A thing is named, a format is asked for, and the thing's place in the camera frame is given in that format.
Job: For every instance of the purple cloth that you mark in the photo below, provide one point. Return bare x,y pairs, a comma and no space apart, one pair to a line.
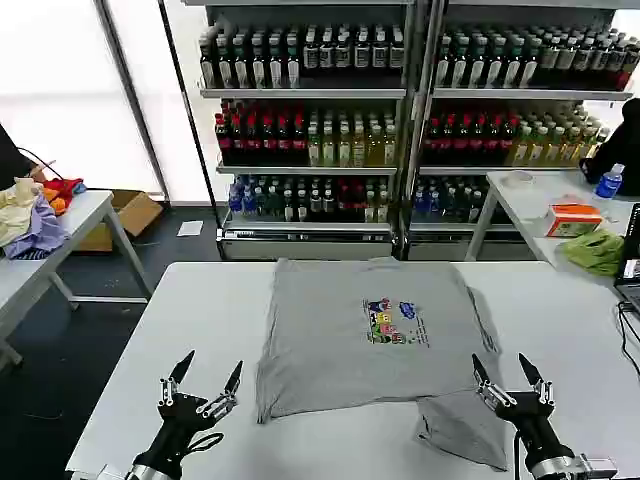
45,230

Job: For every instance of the blue water bottle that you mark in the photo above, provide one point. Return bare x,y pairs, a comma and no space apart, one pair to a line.
609,184

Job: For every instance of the thin black pole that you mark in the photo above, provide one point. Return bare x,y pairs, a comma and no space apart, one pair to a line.
192,130

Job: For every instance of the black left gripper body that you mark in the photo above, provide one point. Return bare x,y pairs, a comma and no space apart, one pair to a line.
172,425

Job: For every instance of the white paper sheet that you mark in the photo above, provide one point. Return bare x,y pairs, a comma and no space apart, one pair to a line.
190,228

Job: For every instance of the brown cardboard box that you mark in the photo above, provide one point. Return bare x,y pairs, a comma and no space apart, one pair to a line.
132,212

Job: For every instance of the black laptop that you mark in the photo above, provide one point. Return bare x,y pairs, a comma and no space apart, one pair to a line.
631,260

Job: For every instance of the white tape roll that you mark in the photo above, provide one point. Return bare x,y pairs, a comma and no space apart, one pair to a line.
517,177

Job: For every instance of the orange tissue box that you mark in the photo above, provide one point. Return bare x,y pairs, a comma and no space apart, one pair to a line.
572,220

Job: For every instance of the white side table with laptop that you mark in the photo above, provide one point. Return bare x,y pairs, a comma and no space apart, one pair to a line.
520,200

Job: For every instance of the red cloth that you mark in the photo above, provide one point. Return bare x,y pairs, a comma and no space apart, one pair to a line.
62,186

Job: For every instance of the person at table edge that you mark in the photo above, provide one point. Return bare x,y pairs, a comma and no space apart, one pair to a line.
10,160

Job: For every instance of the grey printed T-shirt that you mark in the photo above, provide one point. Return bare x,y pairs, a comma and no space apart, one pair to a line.
340,340

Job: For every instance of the white side table with clothes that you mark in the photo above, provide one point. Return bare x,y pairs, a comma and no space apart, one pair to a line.
85,210

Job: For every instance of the grey window frame post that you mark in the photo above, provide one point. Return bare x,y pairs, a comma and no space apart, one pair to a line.
132,100

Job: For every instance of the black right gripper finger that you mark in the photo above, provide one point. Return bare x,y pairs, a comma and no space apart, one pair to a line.
482,377
531,372

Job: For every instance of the steel shelf rack with bottles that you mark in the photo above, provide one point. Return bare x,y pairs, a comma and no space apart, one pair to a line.
510,125
305,125

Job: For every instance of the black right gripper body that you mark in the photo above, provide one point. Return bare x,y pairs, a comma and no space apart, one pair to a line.
532,425

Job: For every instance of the green cloth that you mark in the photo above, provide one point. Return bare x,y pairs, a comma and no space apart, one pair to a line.
597,252

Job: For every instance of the pale yellow cloth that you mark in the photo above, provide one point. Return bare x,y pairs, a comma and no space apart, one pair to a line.
15,210

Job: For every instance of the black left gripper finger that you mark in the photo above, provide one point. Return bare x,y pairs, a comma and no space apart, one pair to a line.
177,376
231,384

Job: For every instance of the person in black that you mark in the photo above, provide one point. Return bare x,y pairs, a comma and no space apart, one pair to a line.
620,150

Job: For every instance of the orange cloth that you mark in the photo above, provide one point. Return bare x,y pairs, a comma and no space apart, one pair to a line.
57,204

